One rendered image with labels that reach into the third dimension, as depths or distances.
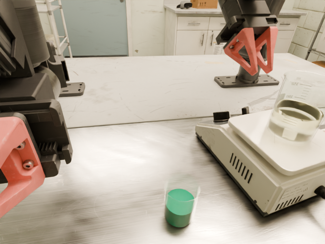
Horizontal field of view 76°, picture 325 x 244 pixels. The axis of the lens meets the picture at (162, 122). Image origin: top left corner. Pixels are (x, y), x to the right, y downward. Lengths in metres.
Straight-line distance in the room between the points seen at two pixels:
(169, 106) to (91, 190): 0.29
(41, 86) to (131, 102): 0.34
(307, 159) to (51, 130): 0.29
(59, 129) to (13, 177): 0.05
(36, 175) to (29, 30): 0.14
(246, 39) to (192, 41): 2.35
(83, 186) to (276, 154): 0.27
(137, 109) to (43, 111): 0.34
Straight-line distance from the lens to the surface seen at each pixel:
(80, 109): 0.54
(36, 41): 0.26
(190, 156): 0.38
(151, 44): 3.24
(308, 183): 0.33
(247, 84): 0.70
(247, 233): 0.32
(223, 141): 0.35
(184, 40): 2.72
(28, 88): 0.21
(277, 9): 0.70
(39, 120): 0.20
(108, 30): 3.16
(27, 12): 0.25
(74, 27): 3.19
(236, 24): 0.43
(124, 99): 0.55
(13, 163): 0.19
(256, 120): 0.35
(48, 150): 0.21
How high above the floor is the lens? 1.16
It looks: 34 degrees down
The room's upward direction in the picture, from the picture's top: 3 degrees clockwise
